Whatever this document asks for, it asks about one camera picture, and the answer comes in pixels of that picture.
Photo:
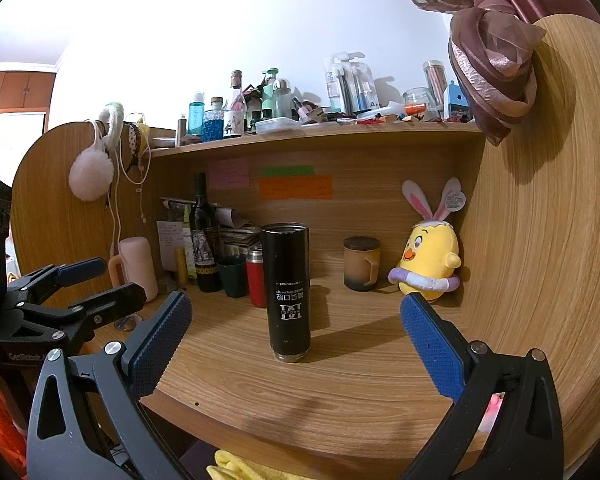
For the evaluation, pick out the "pink object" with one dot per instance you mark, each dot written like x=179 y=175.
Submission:
x=491 y=412

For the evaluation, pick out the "toothbrush blister pack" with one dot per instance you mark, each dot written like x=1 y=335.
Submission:
x=350 y=85

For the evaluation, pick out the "small brown bottle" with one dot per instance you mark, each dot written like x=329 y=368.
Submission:
x=182 y=130

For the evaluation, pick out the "wooden wall cabinet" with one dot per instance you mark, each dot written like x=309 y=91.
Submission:
x=17 y=90

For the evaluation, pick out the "corked glass bottle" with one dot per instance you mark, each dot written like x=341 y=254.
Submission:
x=236 y=92

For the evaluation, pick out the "green pump bottle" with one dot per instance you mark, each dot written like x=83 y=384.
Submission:
x=269 y=95

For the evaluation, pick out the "pink sticky note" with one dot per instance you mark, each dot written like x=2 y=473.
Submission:
x=228 y=174

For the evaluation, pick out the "brown ceramic mug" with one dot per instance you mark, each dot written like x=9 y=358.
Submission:
x=358 y=265

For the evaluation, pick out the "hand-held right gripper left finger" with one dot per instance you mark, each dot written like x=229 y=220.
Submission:
x=162 y=337

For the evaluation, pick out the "stack of newspapers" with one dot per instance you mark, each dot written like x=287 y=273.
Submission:
x=237 y=235

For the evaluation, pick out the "teal liquid bottle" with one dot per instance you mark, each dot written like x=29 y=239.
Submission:
x=196 y=117

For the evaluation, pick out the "white handwritten note sheet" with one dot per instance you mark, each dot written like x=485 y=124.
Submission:
x=169 y=240

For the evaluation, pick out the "mauve tied curtain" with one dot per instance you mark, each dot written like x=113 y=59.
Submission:
x=495 y=70

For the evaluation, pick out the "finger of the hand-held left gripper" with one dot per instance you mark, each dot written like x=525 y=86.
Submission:
x=82 y=270
x=112 y=302

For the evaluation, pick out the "yellow cloth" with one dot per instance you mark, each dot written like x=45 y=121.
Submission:
x=240 y=467

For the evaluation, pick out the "blue liquid bottle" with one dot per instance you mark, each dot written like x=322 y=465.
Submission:
x=213 y=125

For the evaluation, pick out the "black tumbler cup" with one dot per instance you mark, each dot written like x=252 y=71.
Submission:
x=285 y=265

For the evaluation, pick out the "green sticky note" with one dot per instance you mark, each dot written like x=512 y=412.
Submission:
x=286 y=170

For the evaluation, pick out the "clear tube of sticks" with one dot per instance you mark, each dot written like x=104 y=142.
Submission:
x=435 y=82

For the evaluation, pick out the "blue house-shaped box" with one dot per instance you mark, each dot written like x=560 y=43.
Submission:
x=457 y=102

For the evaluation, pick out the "white fluffy earmuffs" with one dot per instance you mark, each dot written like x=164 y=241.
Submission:
x=91 y=175

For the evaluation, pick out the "dark wine bottle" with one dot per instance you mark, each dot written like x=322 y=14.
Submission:
x=203 y=240

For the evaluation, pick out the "red thermos bottle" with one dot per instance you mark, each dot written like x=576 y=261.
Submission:
x=256 y=280

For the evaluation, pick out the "clear glass bottle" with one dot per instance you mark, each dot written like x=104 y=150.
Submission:
x=281 y=100

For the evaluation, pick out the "dark green cup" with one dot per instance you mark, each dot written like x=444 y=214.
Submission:
x=232 y=277

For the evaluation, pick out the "clear plastic box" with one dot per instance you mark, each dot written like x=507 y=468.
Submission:
x=277 y=125

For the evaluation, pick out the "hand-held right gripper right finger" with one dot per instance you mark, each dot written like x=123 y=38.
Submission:
x=430 y=345

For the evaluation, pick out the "yellow chick plush toy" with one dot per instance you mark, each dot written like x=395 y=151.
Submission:
x=427 y=255

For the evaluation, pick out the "patterned headband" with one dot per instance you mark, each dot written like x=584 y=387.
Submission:
x=136 y=142

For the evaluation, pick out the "orange sticky note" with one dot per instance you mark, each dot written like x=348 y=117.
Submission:
x=295 y=187

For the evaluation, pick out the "wooden desk shelf unit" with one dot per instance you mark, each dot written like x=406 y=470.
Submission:
x=380 y=170

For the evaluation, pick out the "orange cloth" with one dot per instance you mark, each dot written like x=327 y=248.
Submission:
x=2 y=410

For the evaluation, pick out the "glass jar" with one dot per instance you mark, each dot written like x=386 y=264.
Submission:
x=419 y=102

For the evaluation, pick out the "white printed mug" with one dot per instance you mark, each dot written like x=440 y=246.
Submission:
x=233 y=124

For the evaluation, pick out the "yellow tube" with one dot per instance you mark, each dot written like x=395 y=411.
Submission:
x=181 y=265

